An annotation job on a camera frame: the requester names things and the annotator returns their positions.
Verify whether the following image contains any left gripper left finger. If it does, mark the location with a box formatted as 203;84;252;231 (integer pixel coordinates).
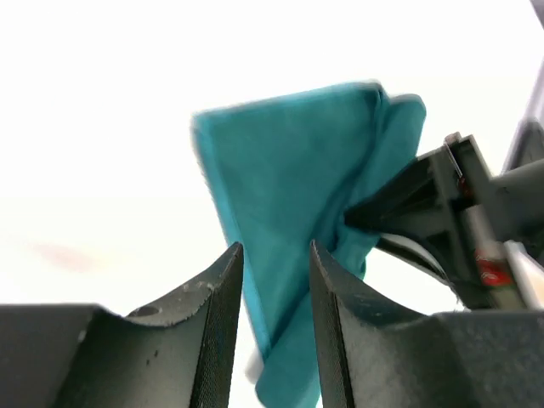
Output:
1;243;244;408

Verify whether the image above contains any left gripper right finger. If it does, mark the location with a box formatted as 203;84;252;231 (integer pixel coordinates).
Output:
309;243;543;408

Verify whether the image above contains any teal cloth napkin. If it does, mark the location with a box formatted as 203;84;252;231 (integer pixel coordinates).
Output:
192;82;426;407

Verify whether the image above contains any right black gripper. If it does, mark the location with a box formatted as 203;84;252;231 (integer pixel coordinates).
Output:
344;132;542;310

